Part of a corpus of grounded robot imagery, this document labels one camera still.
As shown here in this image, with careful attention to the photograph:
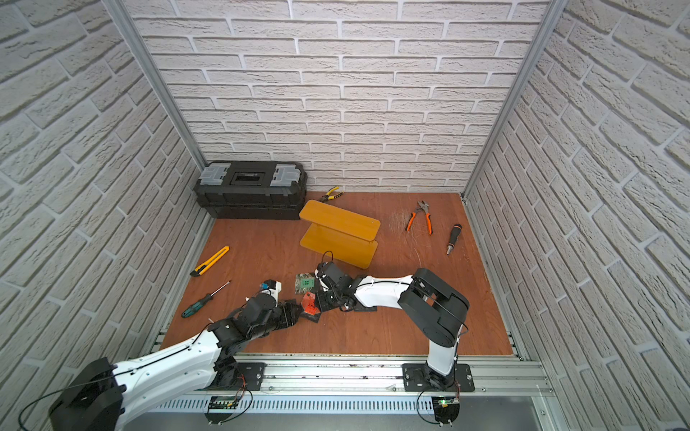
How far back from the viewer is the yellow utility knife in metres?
0.96

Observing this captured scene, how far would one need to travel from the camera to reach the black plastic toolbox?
995 millimetres

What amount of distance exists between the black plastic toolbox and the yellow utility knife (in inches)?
6.3
